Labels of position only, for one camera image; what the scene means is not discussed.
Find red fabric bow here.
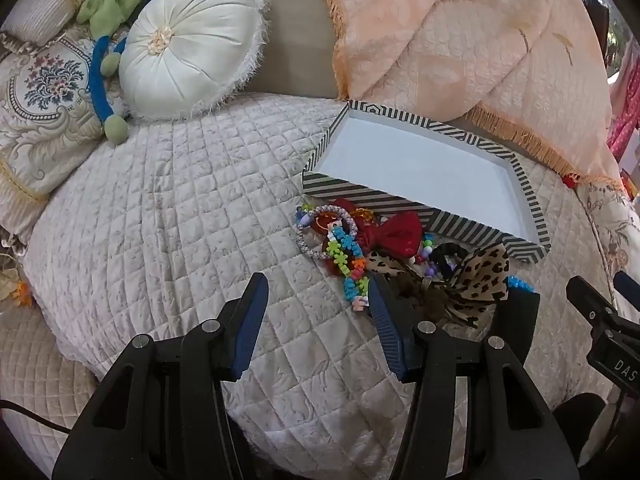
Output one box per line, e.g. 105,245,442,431
322,198,424,276

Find pink polka dot fabric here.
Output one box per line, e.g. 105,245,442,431
607,45,640,151

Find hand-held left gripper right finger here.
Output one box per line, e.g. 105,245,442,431
367,275,581,480

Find black cable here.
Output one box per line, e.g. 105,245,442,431
0,400,76,433

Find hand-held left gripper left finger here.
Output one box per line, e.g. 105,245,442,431
52,272,271,480

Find cream quilted mattress cover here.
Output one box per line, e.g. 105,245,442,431
0,305,101,466

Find peach fringed quilted blanket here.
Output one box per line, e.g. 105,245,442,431
325,0,626,191

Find black scrunchie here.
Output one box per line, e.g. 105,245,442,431
430,241,473,281

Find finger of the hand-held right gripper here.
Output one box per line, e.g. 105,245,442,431
566,276,619,321
614,272,640,307

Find black white striped box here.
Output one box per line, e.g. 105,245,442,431
301,100,552,264

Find cream floral bedsheet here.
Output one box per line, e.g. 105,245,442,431
575,180,640,306

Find translucent multicolour bracelet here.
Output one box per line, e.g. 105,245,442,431
345,207,381,228

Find blue bead bracelet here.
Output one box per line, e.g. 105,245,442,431
506,275,537,295

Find round multicolour bead bracelet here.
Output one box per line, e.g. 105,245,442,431
412,232,438,278

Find round white cushion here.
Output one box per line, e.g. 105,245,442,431
118,0,271,122

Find beige patchwork pillow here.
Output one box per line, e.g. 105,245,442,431
0,0,151,46

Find leopard print bow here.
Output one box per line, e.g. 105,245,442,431
366,242,512,323

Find floral embroidered pillow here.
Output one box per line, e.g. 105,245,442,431
0,25,131,241

